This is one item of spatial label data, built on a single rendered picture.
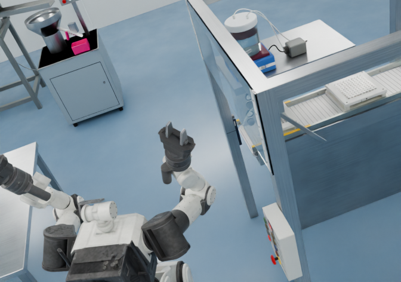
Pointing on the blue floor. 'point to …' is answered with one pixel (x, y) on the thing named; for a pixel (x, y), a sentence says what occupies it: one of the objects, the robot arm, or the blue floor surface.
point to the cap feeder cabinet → (82, 79)
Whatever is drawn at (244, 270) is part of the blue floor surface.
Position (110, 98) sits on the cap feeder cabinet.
